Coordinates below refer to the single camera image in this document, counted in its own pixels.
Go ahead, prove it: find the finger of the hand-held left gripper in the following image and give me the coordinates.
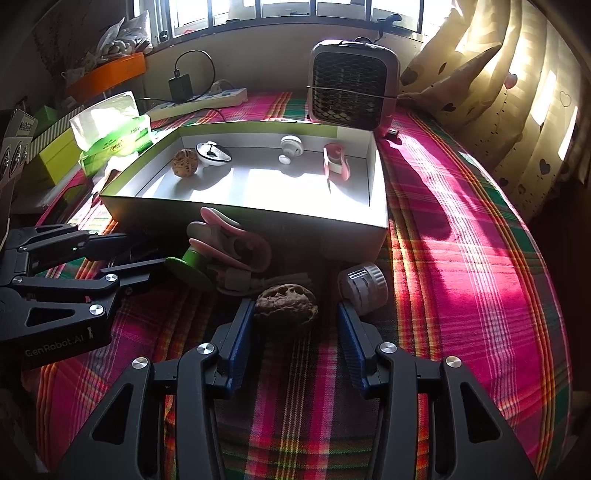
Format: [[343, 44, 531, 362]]
[[0, 257, 168, 344], [0, 223, 146, 289]]

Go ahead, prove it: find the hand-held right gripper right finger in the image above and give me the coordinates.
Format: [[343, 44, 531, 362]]
[[336, 301, 539, 480]]

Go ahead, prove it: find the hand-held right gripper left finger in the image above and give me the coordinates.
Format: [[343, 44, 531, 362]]
[[58, 299, 266, 480]]

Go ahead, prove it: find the brown walnut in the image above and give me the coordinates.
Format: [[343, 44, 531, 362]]
[[172, 148, 200, 177], [255, 285, 319, 329]]

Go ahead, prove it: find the white USB cable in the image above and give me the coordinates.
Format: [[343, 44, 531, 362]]
[[215, 270, 315, 298]]

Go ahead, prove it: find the round white ridged gadget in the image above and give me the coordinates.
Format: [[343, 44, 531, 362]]
[[337, 262, 389, 315]]

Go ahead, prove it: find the green white cardboard box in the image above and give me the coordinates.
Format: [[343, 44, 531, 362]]
[[99, 119, 391, 273]]

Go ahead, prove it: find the pink white clip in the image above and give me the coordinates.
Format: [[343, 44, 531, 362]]
[[322, 142, 352, 180]]

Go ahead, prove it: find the small white round gadget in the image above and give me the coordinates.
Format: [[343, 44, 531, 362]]
[[278, 135, 304, 165]]

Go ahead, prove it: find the yellow-green box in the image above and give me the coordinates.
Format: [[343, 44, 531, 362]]
[[37, 138, 84, 188]]

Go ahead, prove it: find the green tissue packet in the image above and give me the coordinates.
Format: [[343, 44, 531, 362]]
[[69, 91, 153, 178]]

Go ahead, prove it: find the plaid tablecloth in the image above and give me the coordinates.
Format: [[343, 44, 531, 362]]
[[21, 90, 571, 480]]

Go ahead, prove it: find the striped box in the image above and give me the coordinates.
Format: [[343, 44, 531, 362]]
[[30, 122, 75, 153]]

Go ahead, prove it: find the white printed carton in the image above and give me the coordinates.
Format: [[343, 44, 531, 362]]
[[0, 108, 40, 190]]

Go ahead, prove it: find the orange tray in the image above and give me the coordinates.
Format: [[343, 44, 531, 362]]
[[65, 52, 147, 104]]

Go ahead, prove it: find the black charger adapter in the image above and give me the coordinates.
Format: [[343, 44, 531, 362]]
[[167, 74, 194, 102]]

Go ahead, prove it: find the white power strip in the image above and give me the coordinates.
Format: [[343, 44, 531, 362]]
[[148, 88, 247, 121]]

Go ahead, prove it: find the clear plastic bag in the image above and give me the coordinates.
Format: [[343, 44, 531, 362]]
[[95, 11, 153, 61]]

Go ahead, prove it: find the small white space heater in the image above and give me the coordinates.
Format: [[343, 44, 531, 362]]
[[307, 39, 400, 134]]

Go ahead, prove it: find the cream heart-print curtain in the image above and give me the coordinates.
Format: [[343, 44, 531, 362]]
[[399, 0, 583, 217]]

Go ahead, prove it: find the window with metal bars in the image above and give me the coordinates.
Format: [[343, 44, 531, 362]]
[[131, 0, 444, 44]]

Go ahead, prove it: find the black window latch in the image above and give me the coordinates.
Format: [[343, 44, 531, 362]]
[[372, 14, 402, 35]]

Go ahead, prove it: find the black charger cable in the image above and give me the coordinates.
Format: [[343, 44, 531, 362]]
[[173, 50, 217, 93]]

